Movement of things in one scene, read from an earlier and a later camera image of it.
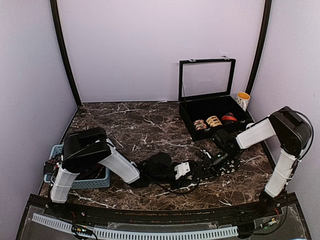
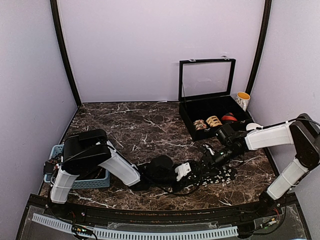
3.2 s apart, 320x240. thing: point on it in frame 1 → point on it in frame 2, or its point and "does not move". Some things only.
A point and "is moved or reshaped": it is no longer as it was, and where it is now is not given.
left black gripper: [182, 183] does not move
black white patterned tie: [229, 166] is moved or reshaped
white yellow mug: [242, 99] does not move
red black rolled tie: [229, 116] does not move
